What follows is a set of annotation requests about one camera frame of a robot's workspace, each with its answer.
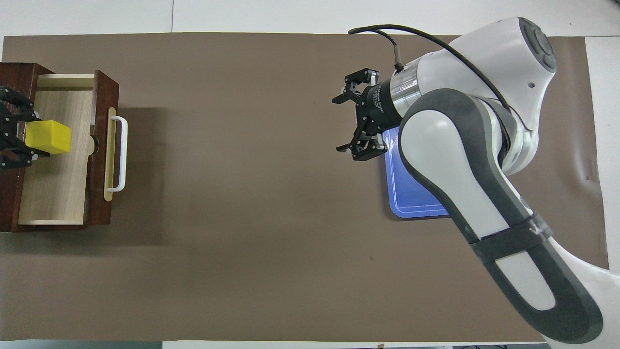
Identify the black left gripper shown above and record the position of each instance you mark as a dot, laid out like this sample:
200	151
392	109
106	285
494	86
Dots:
7	130

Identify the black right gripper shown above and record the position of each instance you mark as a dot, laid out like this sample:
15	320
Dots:
380	109

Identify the yellow cube block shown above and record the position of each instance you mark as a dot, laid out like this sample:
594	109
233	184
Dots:
48	136

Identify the wooden drawer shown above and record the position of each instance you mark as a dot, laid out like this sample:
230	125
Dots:
58	189

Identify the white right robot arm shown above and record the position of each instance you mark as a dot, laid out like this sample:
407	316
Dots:
460	169

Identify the dark wooden drawer cabinet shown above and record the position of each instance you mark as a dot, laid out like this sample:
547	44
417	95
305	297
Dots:
9	203

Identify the blue plastic tray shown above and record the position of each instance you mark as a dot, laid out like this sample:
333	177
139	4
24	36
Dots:
411	194

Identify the brown table mat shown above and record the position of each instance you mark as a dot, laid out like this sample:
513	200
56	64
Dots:
242	242

